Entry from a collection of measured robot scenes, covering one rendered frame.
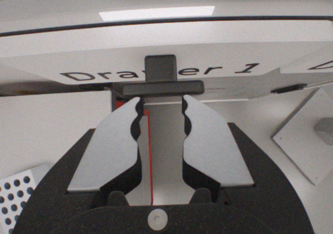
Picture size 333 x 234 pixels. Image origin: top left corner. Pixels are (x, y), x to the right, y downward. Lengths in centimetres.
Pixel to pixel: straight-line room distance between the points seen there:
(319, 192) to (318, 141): 37
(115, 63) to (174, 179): 101
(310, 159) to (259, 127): 40
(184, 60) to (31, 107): 31
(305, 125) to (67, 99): 132
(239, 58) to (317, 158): 131
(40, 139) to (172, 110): 81
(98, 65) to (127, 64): 3
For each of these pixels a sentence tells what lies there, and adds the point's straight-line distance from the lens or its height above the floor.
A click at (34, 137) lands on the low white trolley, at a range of 38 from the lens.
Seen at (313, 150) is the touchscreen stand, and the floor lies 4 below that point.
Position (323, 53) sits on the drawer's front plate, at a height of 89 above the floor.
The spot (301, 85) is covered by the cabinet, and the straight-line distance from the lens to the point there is 67.
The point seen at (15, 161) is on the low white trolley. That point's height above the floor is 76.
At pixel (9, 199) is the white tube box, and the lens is 39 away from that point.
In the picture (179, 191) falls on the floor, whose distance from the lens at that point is 116.
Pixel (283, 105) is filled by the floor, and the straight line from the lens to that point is 131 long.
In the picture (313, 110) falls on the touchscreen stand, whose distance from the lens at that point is 140.
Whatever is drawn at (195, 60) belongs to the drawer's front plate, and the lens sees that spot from 16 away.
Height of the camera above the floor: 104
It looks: 87 degrees down
